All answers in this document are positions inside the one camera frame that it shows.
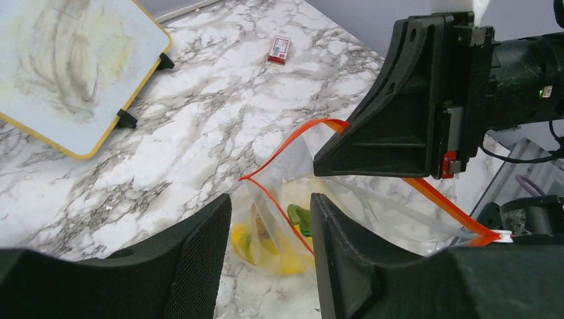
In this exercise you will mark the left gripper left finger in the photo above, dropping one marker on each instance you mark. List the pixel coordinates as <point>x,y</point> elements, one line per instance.
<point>172,274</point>

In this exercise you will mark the clear zip top bag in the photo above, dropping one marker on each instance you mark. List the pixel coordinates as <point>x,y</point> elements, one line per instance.
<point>423,226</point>

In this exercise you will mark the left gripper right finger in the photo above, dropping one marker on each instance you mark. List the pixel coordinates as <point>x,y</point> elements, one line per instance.
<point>361,275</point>

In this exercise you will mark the green chili pepper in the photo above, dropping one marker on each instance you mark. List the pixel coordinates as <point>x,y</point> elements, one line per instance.
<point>301,218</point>

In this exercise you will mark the whiteboard with yellow frame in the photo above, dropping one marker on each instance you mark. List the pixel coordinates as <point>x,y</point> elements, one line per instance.
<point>71,69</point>

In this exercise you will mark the yellow banana bunch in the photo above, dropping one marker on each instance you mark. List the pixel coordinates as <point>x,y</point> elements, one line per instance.
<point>262,234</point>

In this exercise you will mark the small red card box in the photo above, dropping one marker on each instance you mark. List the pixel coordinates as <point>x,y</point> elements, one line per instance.
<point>279,50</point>

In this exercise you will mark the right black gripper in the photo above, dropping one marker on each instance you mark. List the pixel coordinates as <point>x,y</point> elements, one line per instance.
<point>492,85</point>

